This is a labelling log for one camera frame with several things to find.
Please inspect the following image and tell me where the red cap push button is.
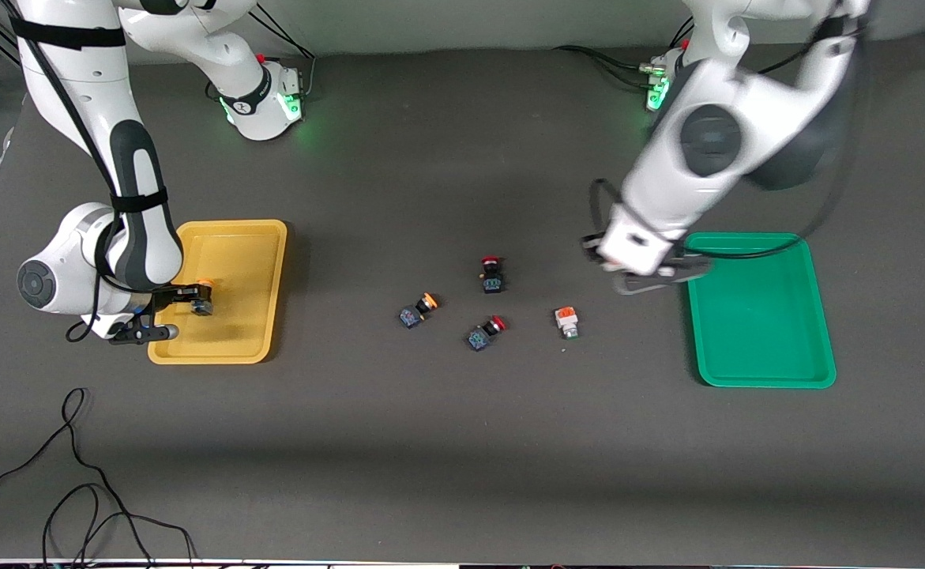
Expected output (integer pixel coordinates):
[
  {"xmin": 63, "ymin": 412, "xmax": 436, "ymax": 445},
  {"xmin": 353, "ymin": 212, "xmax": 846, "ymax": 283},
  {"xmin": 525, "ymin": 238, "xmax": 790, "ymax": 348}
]
[
  {"xmin": 479, "ymin": 254, "xmax": 506, "ymax": 295},
  {"xmin": 467, "ymin": 315, "xmax": 508, "ymax": 352}
]

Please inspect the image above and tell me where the yellow plastic tray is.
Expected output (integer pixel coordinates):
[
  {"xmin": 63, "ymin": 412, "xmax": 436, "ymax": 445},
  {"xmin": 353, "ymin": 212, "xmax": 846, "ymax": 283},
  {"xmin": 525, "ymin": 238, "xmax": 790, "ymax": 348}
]
[{"xmin": 147, "ymin": 219, "xmax": 289, "ymax": 366}]

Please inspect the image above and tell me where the black left arm base cable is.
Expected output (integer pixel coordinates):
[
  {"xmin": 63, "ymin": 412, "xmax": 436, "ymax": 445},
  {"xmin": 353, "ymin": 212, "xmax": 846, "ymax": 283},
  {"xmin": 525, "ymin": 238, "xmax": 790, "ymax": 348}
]
[{"xmin": 552, "ymin": 44, "xmax": 662, "ymax": 90}]

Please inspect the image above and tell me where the black arm base cable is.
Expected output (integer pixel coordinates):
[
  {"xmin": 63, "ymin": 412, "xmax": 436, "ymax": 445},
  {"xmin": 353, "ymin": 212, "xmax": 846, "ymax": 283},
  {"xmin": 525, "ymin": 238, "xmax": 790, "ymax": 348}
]
[
  {"xmin": 249, "ymin": 2, "xmax": 318, "ymax": 102},
  {"xmin": 552, "ymin": 44, "xmax": 662, "ymax": 90}
]

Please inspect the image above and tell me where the loose thin black cable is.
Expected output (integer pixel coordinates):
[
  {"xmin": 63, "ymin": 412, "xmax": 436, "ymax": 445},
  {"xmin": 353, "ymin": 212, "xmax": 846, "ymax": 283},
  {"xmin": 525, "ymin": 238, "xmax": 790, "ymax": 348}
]
[{"xmin": 0, "ymin": 387, "xmax": 198, "ymax": 568}]

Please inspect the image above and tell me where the dark grey table mat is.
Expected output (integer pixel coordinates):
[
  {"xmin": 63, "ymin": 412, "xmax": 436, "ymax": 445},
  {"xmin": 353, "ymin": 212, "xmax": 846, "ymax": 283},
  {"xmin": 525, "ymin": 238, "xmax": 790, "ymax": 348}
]
[{"xmin": 0, "ymin": 28, "xmax": 925, "ymax": 566}]

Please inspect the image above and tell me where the black right arm base cable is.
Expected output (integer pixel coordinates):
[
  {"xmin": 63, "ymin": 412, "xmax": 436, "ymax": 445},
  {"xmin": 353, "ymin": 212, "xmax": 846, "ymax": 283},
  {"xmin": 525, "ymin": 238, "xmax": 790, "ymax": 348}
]
[{"xmin": 249, "ymin": 2, "xmax": 318, "ymax": 102}]

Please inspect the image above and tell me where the green plastic tray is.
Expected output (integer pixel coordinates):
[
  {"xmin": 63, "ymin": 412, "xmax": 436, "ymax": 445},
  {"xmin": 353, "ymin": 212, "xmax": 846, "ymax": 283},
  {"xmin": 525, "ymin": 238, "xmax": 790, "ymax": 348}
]
[{"xmin": 684, "ymin": 232, "xmax": 837, "ymax": 390}]

